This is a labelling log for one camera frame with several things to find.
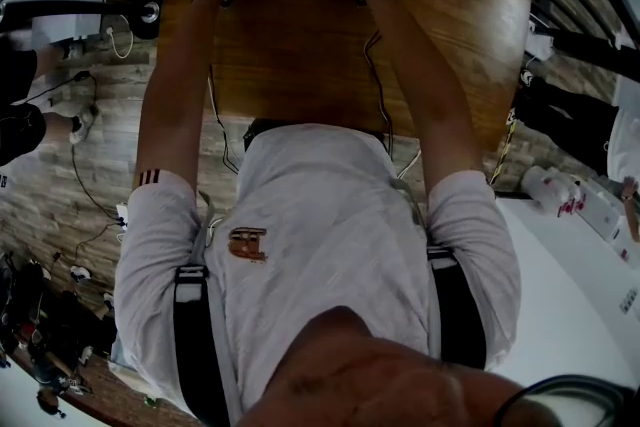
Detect person's right forearm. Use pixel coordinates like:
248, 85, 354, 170
362, 0, 486, 196

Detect person's left forearm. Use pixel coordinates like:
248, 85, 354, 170
134, 0, 226, 196

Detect black stand with round base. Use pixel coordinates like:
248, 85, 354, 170
0, 0, 166, 40

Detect white box appliance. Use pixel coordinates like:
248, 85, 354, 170
29, 0, 106, 41

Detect person's dark trousers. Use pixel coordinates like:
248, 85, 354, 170
243, 117, 389, 151

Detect white adapter box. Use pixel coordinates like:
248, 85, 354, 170
524, 14, 554, 61

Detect person's white shirt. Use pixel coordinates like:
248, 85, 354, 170
113, 123, 522, 421

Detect white bag red print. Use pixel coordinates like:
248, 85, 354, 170
519, 164, 586, 219

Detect white flat box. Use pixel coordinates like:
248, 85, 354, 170
579, 179, 636, 261

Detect pile of dark bags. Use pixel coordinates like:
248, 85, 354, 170
0, 259, 116, 366

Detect light blue plastic bag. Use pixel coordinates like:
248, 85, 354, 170
107, 339, 131, 371

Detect person's face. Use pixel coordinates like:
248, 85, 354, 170
239, 304, 546, 427

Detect white charger cable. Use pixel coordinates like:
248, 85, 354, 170
105, 14, 135, 60

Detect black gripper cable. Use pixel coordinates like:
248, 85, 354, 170
363, 30, 396, 161
207, 62, 241, 174

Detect yellow black striped strap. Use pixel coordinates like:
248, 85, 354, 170
489, 109, 516, 186

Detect black floor cable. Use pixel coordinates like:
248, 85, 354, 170
69, 69, 124, 221

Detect black harness strap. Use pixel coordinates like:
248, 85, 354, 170
427, 247, 489, 370
173, 264, 231, 427

